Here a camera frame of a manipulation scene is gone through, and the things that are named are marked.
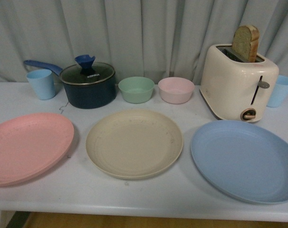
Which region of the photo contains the blue plate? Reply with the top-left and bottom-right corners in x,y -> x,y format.
191,120 -> 288,204

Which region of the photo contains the pink plate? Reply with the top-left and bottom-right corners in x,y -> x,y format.
0,113 -> 74,187

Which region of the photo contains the green bowl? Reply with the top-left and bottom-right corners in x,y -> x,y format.
118,76 -> 154,104

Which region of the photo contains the beige plate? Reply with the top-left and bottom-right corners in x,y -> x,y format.
86,109 -> 184,180

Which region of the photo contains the pink bowl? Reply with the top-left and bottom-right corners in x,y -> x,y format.
158,77 -> 195,104

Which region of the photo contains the dark blue saucepan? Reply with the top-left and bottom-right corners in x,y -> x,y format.
24,60 -> 116,109

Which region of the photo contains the glass pot lid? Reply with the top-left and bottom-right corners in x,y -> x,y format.
59,55 -> 115,86

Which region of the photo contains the grey curtain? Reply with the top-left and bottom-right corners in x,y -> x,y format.
0,0 -> 288,84

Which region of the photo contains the cream toaster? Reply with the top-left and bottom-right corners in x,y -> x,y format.
200,44 -> 279,123

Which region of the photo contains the light blue cup left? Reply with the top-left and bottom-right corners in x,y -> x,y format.
26,69 -> 56,100

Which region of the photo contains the light blue cup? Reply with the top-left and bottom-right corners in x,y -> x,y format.
26,69 -> 56,100
267,75 -> 288,108

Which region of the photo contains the bread slice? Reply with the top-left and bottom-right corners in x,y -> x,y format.
232,25 -> 260,63

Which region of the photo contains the light blue cup right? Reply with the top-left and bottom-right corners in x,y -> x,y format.
267,75 -> 288,108

